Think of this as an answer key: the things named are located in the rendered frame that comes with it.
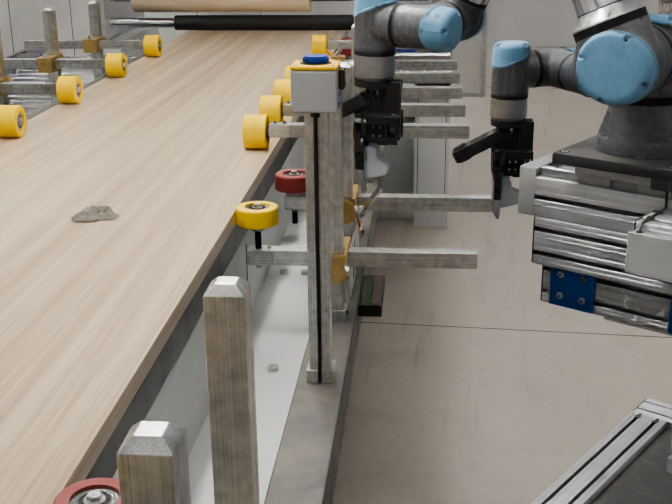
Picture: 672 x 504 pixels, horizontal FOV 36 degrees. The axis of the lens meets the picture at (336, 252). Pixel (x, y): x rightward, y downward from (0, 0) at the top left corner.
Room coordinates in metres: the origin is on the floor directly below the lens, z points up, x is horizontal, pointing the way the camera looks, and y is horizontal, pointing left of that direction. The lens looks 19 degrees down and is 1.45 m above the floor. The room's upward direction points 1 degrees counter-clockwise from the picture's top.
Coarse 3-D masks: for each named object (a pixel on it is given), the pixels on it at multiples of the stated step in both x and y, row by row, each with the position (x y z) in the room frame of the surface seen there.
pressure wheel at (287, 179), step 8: (280, 176) 2.07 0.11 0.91; (288, 176) 2.07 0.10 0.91; (296, 176) 2.07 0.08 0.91; (304, 176) 2.07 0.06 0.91; (280, 184) 2.07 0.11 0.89; (288, 184) 2.06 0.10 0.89; (296, 184) 2.06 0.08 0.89; (304, 184) 2.07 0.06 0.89; (288, 192) 2.06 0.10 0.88; (296, 192) 2.06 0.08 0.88; (296, 216) 2.10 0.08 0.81
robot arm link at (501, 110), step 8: (496, 104) 2.04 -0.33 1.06; (504, 104) 2.03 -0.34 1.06; (512, 104) 2.02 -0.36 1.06; (520, 104) 2.03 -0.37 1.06; (496, 112) 2.04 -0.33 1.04; (504, 112) 2.03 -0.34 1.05; (512, 112) 2.02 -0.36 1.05; (520, 112) 2.03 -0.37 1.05; (504, 120) 2.03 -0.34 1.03; (512, 120) 2.03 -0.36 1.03; (520, 120) 2.04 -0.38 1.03
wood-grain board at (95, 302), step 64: (192, 64) 3.69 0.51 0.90; (256, 64) 3.68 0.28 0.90; (64, 128) 2.61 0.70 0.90; (128, 128) 2.60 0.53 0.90; (192, 128) 2.59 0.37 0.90; (0, 192) 2.00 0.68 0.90; (64, 192) 1.99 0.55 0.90; (128, 192) 1.98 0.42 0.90; (192, 192) 1.98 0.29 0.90; (0, 256) 1.60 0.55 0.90; (64, 256) 1.59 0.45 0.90; (128, 256) 1.59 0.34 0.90; (192, 256) 1.59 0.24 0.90; (0, 320) 1.32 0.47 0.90; (64, 320) 1.32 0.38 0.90; (128, 320) 1.32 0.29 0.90; (0, 384) 1.12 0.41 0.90; (64, 384) 1.12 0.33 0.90; (128, 384) 1.12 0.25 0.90; (0, 448) 0.97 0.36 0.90; (64, 448) 0.97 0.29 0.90
